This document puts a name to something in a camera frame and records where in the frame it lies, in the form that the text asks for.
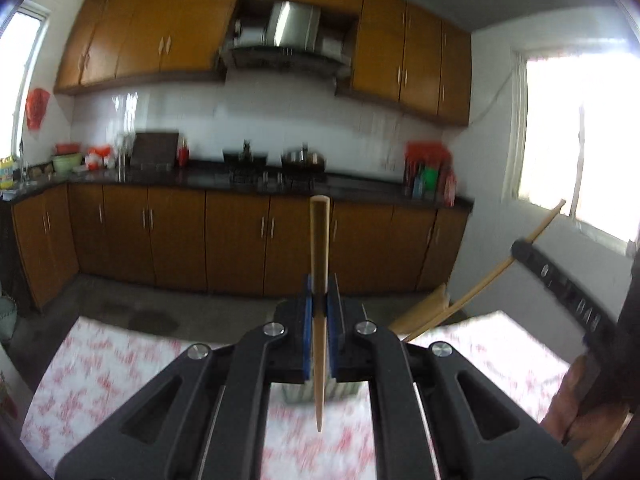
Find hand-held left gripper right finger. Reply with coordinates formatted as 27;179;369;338
327;275;583;480

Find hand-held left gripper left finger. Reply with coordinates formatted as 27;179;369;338
54;274;315;480

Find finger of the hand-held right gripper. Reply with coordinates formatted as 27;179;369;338
511;238;619;347

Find light wooden chopstick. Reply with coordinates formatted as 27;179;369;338
389;284;449;336
402;199;567;344
309;195;332;434

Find person's right hand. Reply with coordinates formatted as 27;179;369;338
545;355;631;461

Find large bright window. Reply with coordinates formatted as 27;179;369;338
500;42;640;257

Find black gas stove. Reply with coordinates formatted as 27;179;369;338
227;167;329;187

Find brown wooden base cabinets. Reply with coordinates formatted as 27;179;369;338
10;182;471;311

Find black wok with lid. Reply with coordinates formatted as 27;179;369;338
281;144;327;171

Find red bag of supplies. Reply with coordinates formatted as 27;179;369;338
403;141;457;206

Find red floral white tablecloth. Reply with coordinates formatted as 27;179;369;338
22;310;576;480

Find black kitchen countertop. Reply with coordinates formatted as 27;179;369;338
0;160;475;211

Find dark cutting board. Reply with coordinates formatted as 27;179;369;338
131;131;180;170

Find clear glass cups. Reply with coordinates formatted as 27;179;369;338
114;132;134;170

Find red and white container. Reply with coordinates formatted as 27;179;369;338
84;145;112;169

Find green plastic basin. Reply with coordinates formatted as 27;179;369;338
52;154;84;174

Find steel range hood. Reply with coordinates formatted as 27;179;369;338
220;0;354;81

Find red hanging decoration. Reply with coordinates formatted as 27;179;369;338
25;87;51;132

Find small bright window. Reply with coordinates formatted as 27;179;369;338
0;2;52;161

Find black wok with handle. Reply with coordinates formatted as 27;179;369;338
222;139;269;167

